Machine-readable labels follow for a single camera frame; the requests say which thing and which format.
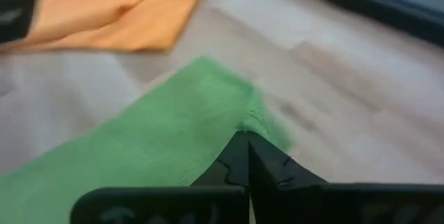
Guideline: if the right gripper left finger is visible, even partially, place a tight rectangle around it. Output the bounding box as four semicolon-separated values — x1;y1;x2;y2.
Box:
71;130;250;224

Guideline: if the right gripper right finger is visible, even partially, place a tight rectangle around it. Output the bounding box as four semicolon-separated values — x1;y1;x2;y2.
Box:
248;132;444;224

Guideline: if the green microfiber towel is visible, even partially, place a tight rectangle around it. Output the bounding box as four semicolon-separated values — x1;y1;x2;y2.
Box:
0;55;294;224

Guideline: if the orange microfiber towel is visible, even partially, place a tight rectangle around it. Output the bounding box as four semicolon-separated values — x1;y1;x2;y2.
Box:
0;0;212;53

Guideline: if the black aluminium table frame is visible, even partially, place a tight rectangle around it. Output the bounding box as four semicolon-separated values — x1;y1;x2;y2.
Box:
266;0;444;46

